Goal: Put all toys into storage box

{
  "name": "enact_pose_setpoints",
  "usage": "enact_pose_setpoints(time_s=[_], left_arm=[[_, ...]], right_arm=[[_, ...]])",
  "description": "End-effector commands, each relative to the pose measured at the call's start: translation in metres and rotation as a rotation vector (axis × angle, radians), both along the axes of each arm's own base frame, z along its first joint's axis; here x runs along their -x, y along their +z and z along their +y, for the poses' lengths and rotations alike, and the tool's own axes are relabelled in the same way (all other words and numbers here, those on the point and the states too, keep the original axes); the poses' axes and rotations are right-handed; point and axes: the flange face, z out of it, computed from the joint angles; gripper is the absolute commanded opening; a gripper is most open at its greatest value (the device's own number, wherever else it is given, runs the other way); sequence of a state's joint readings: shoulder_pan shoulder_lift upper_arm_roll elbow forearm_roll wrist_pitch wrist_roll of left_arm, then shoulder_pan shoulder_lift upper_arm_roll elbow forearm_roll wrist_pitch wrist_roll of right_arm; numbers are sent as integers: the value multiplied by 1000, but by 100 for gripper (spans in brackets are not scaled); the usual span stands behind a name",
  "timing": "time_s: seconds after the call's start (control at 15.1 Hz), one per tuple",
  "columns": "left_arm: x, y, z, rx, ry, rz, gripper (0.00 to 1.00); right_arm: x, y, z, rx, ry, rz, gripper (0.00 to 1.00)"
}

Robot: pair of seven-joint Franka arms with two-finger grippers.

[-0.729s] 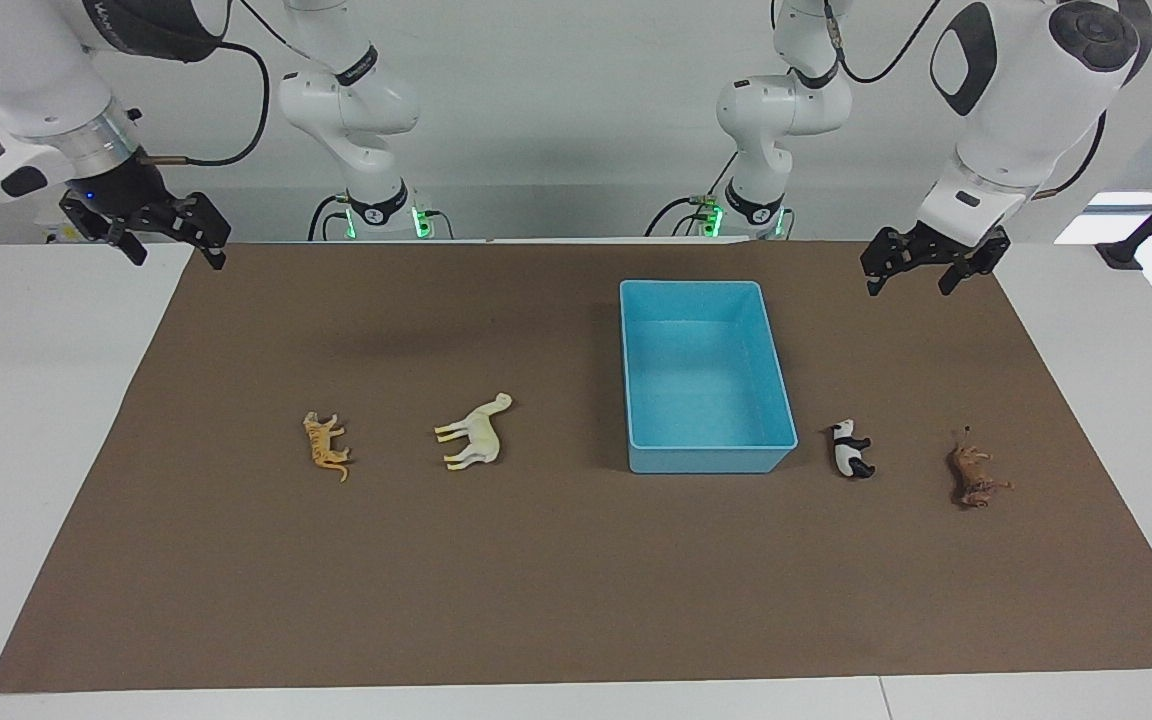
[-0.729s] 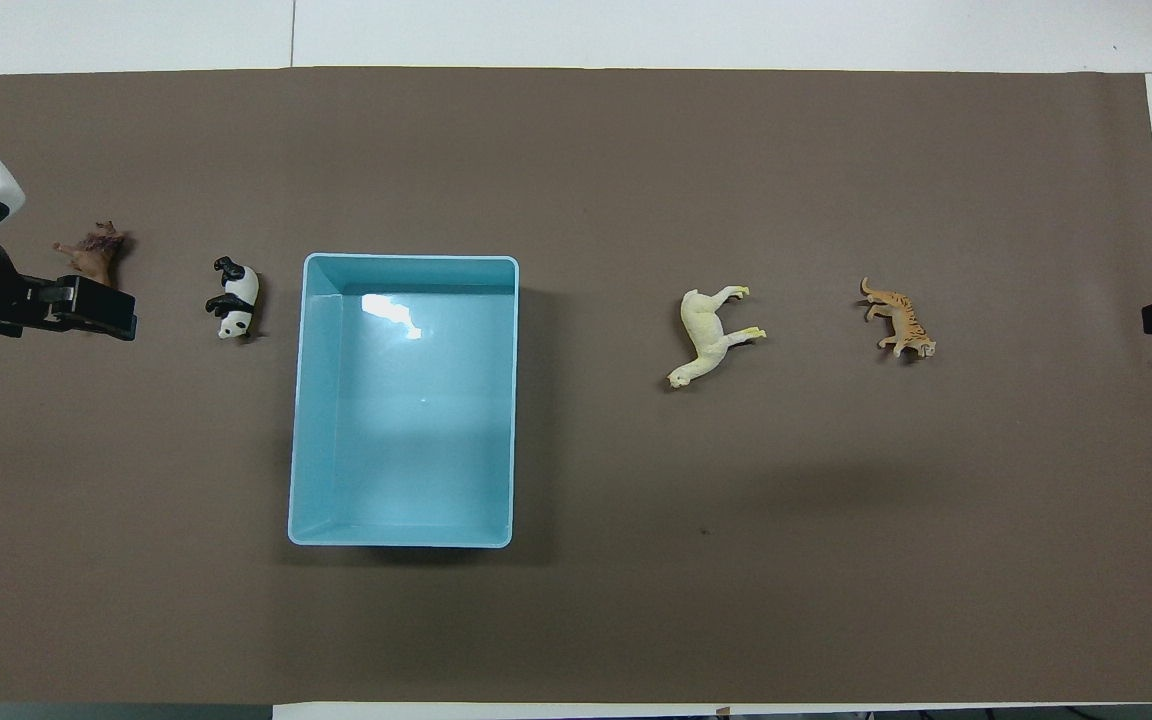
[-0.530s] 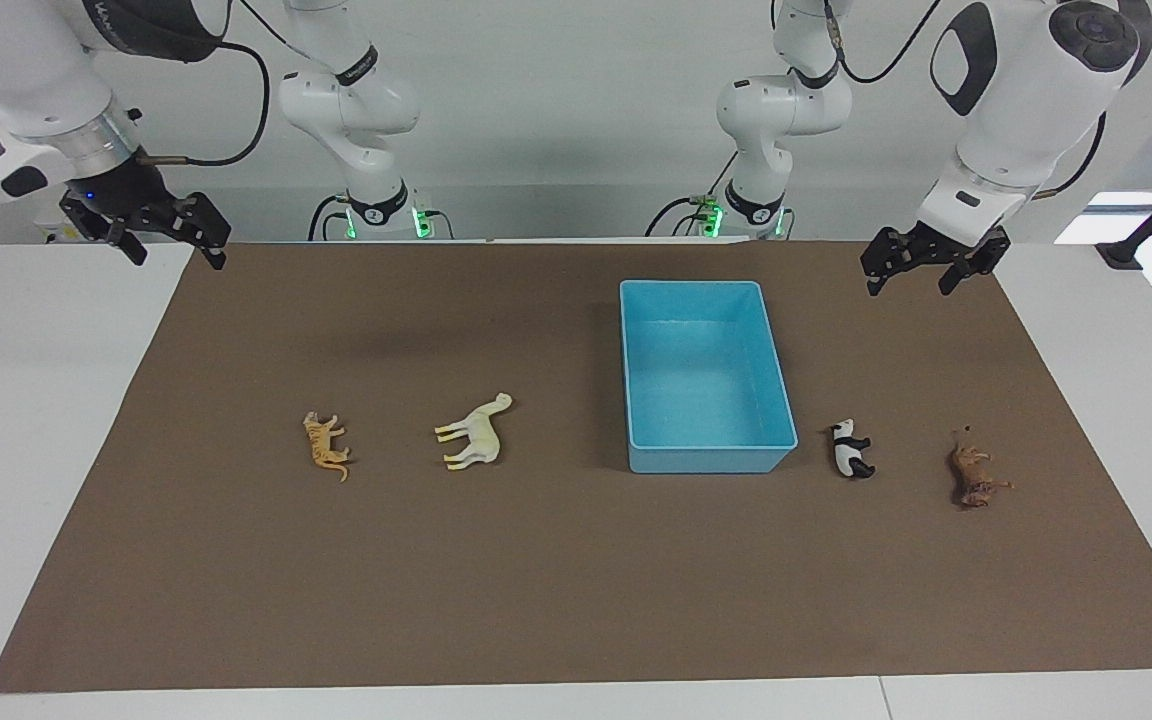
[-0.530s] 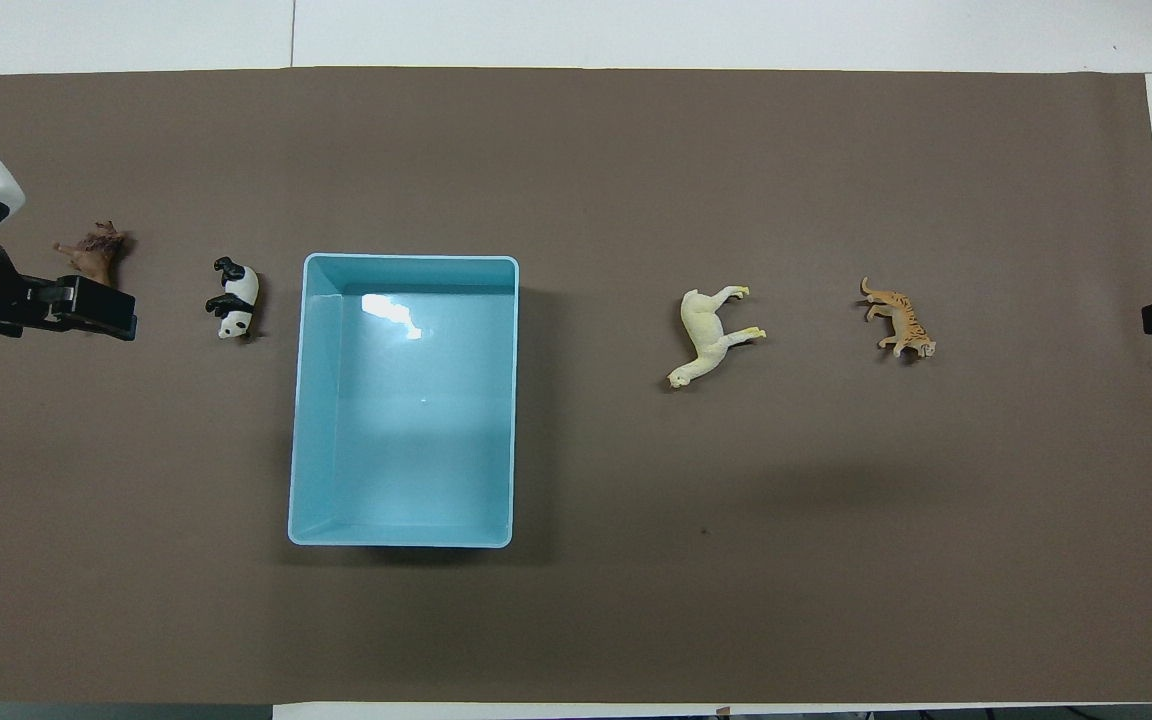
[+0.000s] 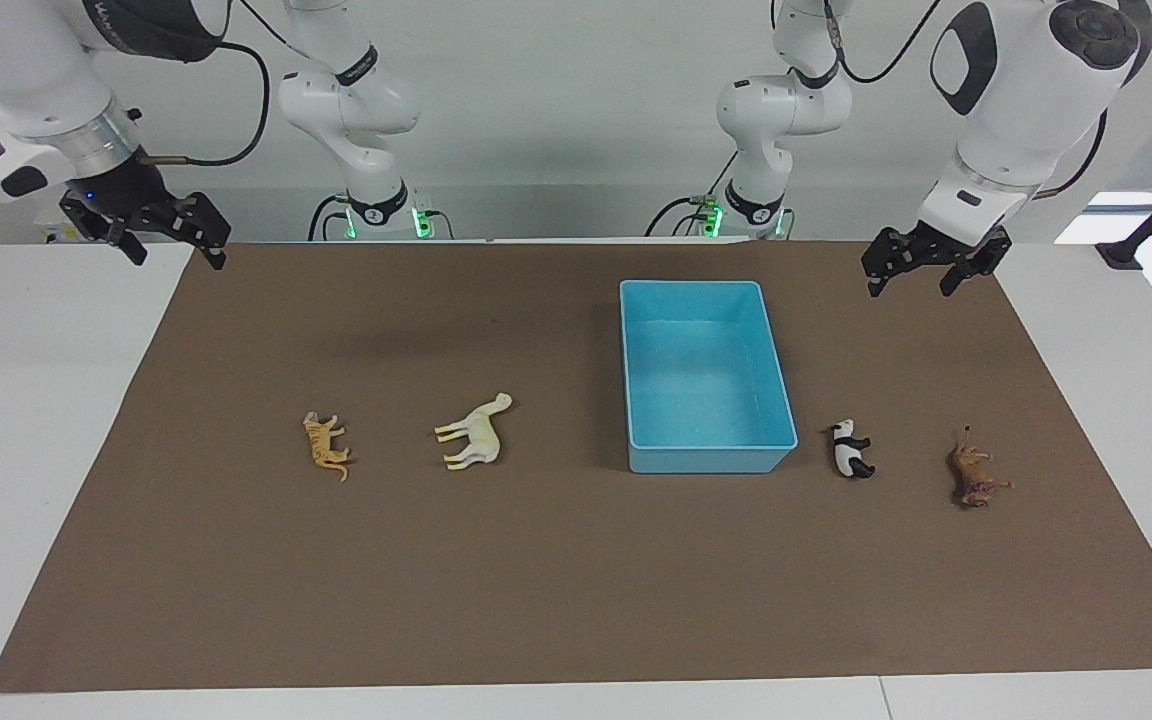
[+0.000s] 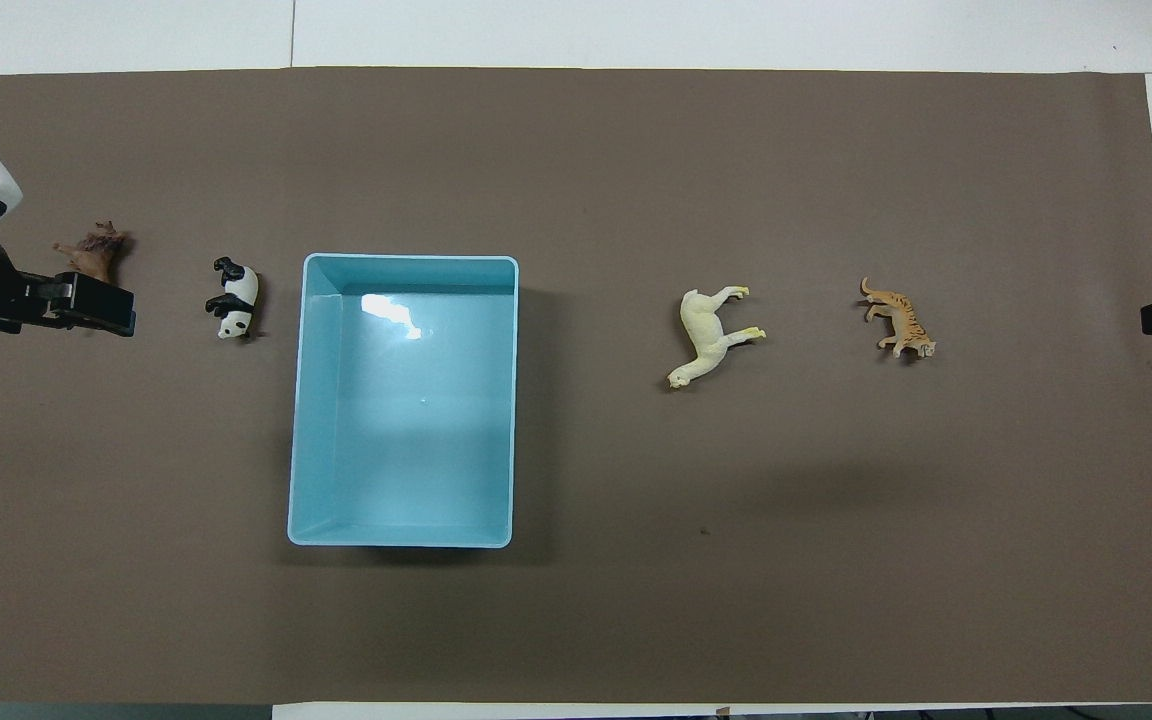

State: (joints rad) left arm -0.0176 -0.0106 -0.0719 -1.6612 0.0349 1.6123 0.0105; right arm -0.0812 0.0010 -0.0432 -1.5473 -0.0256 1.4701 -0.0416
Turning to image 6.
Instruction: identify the cream alpaca toy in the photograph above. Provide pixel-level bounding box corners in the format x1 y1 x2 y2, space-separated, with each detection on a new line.
666 285 768 391

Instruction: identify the brown lion toy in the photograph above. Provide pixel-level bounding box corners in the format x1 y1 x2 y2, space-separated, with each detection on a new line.
51 221 129 286

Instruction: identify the brown paper table mat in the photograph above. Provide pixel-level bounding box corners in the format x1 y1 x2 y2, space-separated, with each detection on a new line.
0 68 1152 706

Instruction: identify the light blue storage box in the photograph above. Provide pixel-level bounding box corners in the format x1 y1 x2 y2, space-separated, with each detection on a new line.
287 253 520 549

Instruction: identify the black and white panda toy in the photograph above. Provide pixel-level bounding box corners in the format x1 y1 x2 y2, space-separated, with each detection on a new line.
204 256 263 342

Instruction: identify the orange striped tiger toy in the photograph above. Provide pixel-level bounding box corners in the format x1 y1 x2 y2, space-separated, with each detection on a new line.
858 277 938 361

